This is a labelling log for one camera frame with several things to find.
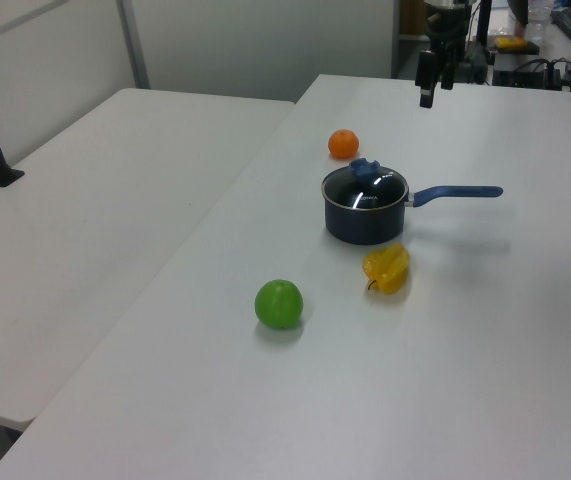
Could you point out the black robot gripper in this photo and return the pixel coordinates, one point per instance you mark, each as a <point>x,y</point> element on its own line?
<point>445,25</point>

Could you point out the glass lid with blue knob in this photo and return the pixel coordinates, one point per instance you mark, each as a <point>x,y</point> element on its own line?
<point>360,192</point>

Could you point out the black upright pole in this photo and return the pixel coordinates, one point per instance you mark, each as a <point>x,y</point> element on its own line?
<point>484,25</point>

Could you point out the yellow box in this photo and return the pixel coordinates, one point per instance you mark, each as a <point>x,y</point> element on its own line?
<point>510,43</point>

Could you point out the black electronics box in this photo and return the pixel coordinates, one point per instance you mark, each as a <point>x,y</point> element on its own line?
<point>525,75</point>

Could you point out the orange mandarin fruit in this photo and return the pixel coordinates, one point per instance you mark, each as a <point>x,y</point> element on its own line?
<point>343,144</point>

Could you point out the yellow starfruit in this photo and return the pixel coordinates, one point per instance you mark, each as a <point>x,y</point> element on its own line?
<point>389,270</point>

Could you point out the green apple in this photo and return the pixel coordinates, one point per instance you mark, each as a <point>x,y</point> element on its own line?
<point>279,304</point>

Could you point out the grey partition frame post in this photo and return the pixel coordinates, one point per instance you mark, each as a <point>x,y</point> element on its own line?
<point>134,45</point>

